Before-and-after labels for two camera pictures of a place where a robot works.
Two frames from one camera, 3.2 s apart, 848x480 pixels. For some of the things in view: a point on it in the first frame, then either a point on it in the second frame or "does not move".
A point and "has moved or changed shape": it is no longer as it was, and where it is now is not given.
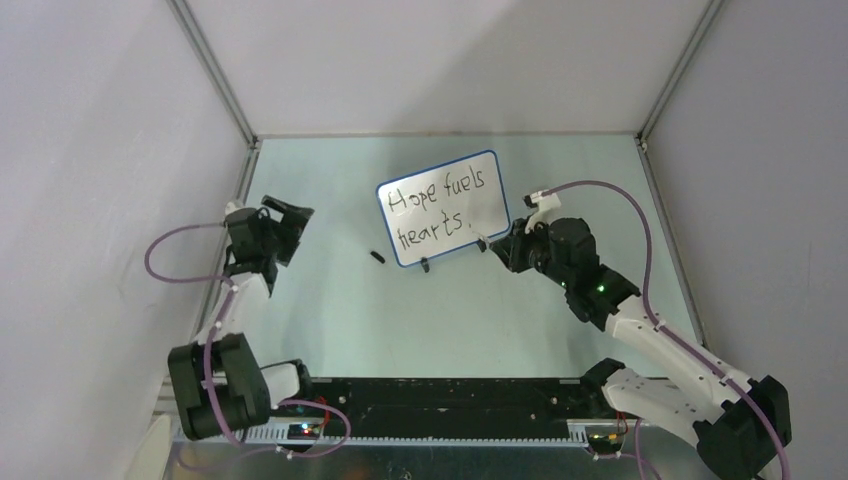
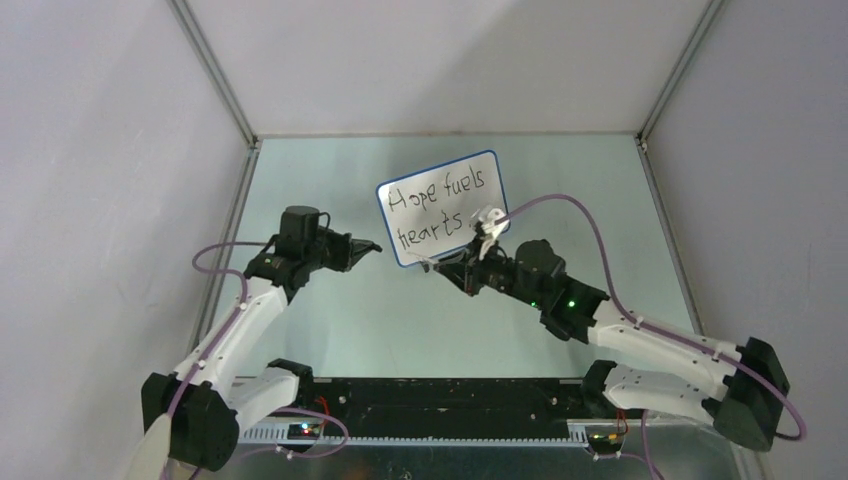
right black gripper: (511, 248) to (468, 279)
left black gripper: (292, 227) to (346, 247)
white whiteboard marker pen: (487, 240) has moved or changed shape
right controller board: (606, 442) does not move
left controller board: (303, 431) does not move
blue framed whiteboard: (438, 210) does not move
